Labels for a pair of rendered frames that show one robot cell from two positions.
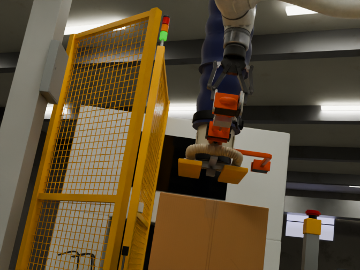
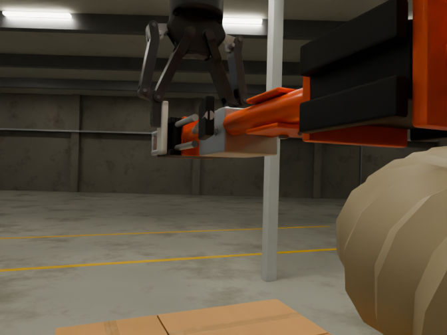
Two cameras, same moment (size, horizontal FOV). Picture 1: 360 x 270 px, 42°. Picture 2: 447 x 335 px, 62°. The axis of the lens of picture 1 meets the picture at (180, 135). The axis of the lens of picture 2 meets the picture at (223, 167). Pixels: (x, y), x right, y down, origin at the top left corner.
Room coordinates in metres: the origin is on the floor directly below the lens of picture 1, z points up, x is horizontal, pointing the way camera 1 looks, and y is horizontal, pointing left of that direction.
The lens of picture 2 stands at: (1.93, -0.33, 1.19)
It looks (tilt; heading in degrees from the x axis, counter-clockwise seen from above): 0 degrees down; 154
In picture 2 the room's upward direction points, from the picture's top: 2 degrees clockwise
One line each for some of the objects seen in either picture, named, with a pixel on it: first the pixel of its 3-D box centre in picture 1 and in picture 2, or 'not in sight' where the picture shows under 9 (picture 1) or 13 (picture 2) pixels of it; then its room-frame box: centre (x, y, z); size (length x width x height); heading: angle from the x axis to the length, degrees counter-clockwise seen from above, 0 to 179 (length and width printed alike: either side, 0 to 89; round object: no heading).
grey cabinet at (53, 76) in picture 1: (54, 73); not in sight; (2.43, 0.73, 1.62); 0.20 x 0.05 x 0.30; 177
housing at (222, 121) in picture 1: (223, 118); (236, 134); (1.58, -0.14, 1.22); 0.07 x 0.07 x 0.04; 88
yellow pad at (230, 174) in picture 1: (232, 172); not in sight; (2.04, -0.25, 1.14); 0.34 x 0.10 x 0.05; 178
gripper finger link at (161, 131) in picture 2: (241, 104); (161, 128); (1.45, -0.19, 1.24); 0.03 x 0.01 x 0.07; 177
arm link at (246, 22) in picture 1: (239, 12); not in sight; (1.44, -0.14, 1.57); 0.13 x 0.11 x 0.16; 160
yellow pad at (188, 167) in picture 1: (189, 165); not in sight; (2.05, -0.06, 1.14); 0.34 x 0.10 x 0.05; 178
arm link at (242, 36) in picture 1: (236, 42); not in sight; (1.45, -0.14, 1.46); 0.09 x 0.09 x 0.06
